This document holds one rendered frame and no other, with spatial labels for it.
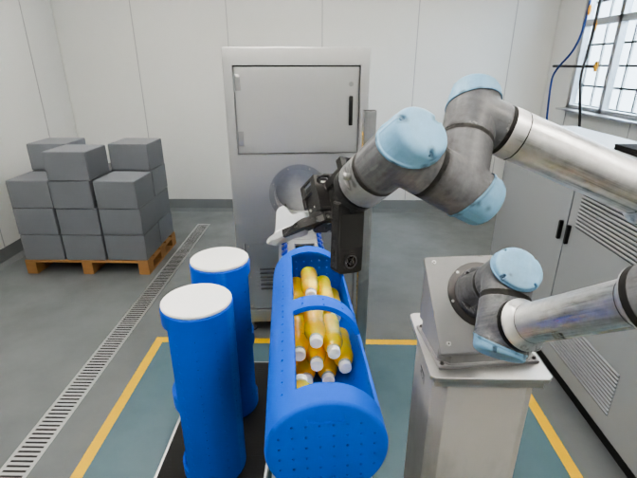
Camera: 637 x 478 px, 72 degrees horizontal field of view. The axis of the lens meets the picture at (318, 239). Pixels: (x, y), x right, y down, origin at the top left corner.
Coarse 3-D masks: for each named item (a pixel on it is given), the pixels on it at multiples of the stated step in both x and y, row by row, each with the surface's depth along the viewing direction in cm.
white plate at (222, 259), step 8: (216, 248) 221; (224, 248) 221; (232, 248) 221; (192, 256) 213; (200, 256) 213; (208, 256) 213; (216, 256) 213; (224, 256) 213; (232, 256) 213; (240, 256) 213; (192, 264) 205; (200, 264) 205; (208, 264) 205; (216, 264) 205; (224, 264) 205; (232, 264) 205; (240, 264) 205
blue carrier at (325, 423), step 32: (288, 256) 170; (320, 256) 176; (288, 288) 146; (288, 320) 128; (352, 320) 134; (288, 352) 114; (288, 384) 103; (320, 384) 99; (352, 384) 132; (288, 416) 95; (320, 416) 96; (352, 416) 96; (288, 448) 98; (320, 448) 99; (352, 448) 99; (384, 448) 100
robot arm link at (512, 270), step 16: (496, 256) 103; (512, 256) 103; (528, 256) 103; (480, 272) 110; (496, 272) 102; (512, 272) 101; (528, 272) 101; (480, 288) 111; (496, 288) 102; (512, 288) 100; (528, 288) 99
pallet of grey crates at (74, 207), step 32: (32, 160) 427; (64, 160) 385; (96, 160) 402; (128, 160) 426; (160, 160) 454; (32, 192) 397; (64, 192) 396; (96, 192) 396; (128, 192) 395; (160, 192) 456; (32, 224) 409; (64, 224) 409; (96, 224) 408; (128, 224) 407; (160, 224) 455; (32, 256) 421; (64, 256) 421; (96, 256) 420; (128, 256) 420; (160, 256) 455
